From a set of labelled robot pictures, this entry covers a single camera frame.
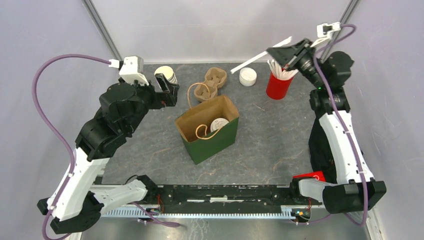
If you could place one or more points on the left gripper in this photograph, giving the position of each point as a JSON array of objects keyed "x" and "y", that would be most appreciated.
[{"x": 169, "y": 95}]

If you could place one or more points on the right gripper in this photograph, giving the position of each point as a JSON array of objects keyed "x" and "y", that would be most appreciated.
[{"x": 287, "y": 55}]

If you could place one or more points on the brown paper bag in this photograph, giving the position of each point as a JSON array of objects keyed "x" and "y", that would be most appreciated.
[{"x": 194, "y": 127}]

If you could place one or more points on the single white straw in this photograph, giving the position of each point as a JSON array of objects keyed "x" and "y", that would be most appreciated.
[{"x": 260, "y": 55}]

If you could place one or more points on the white cup lid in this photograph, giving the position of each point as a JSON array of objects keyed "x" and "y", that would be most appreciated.
[{"x": 218, "y": 123}]

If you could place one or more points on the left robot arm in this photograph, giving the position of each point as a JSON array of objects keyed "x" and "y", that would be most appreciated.
[{"x": 122, "y": 108}]

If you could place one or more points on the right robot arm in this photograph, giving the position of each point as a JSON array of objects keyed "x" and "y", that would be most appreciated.
[{"x": 348, "y": 185}]

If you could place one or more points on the stack of paper cups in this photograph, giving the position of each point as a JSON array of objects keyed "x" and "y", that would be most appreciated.
[{"x": 168, "y": 73}]

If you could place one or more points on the red straw holder cup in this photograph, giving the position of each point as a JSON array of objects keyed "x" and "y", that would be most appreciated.
[{"x": 277, "y": 89}]

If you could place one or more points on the stack of white lids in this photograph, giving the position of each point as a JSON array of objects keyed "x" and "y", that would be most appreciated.
[{"x": 247, "y": 76}]

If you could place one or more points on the cardboard cup carrier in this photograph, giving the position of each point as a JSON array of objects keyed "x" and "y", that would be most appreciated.
[{"x": 214, "y": 79}]

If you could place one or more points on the red card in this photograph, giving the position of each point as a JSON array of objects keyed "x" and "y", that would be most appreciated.
[{"x": 318, "y": 175}]

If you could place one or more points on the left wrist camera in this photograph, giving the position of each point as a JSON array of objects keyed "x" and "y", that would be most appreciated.
[{"x": 130, "y": 70}]

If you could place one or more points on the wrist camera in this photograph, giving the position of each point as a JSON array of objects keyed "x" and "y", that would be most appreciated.
[
  {"x": 325, "y": 32},
  {"x": 130, "y": 70}
]

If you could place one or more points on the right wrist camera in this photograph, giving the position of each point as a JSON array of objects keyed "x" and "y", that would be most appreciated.
[{"x": 325, "y": 32}]

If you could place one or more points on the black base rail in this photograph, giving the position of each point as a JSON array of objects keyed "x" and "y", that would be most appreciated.
[{"x": 225, "y": 199}]

